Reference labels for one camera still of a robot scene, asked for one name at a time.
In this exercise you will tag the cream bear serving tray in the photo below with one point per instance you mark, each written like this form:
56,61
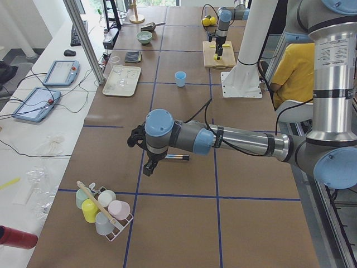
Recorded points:
131,76

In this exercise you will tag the teach pendant tablet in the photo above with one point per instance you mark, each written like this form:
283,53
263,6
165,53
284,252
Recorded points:
37,105
62,73

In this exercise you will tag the steel muddler black tip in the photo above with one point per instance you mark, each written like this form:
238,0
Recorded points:
178,157

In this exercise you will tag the pink cup in rack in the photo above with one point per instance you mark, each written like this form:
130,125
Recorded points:
119,209

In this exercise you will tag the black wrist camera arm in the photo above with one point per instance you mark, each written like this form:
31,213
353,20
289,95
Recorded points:
137,137
211,36

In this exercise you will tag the wooden cutting board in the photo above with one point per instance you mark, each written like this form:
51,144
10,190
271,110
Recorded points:
228,59

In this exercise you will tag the whole yellow lemon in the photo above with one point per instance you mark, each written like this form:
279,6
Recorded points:
208,21

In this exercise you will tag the green bowl of ice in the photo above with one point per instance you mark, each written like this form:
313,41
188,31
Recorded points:
144,37

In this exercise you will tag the white wire cup rack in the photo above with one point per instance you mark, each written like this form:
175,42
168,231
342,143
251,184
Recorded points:
120,225

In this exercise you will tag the person in yellow shirt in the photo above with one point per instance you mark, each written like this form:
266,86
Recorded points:
294,76

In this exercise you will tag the grey folded cloth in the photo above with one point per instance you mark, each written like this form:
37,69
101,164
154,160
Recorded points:
133,57

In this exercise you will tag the steel ice scoop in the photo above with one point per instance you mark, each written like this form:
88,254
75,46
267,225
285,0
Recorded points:
151,26

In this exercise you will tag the grey-blue cup in rack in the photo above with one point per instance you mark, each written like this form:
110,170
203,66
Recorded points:
103,225

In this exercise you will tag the white cup in rack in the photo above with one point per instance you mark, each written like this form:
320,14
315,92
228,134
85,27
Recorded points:
106,197

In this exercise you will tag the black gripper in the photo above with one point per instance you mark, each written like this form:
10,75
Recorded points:
220,41
155,156

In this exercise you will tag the lower teach pendant tablet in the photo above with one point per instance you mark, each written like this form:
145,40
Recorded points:
37,105

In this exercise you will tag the wooden rack handle rod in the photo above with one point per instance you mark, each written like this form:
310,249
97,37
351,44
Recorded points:
102,209

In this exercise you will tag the black keyboard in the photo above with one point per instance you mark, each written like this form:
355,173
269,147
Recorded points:
75,39

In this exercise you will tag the crumpled clear plastic bag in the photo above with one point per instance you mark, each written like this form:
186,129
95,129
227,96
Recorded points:
42,192

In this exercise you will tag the light blue plastic cup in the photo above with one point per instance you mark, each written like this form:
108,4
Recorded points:
180,78

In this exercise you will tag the clear wine glass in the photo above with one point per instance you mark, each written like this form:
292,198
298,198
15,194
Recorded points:
117,67

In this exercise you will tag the red bottle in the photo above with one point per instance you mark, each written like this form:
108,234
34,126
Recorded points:
16,238

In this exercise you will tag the mint green cup in rack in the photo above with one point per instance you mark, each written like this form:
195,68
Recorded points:
80,198

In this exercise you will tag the upper teach pendant tablet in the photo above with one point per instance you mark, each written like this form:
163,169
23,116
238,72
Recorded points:
62,73

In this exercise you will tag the yellow stick on side table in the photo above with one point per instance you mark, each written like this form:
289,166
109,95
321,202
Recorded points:
9,183

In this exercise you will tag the aluminium frame post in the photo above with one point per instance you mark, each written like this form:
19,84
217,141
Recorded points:
75,16

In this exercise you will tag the black computer mouse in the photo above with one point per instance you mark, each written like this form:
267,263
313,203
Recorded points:
69,53

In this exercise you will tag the yellow plastic knife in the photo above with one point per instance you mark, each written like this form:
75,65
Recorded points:
224,45

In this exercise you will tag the lemon slice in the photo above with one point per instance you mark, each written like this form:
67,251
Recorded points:
216,57

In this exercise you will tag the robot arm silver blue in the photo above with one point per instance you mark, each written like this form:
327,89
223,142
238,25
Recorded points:
225,16
328,151

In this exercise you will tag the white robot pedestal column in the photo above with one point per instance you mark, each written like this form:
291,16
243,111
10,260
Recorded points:
243,80

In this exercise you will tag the yellow cup in rack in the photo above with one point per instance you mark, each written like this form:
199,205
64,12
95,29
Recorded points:
89,210

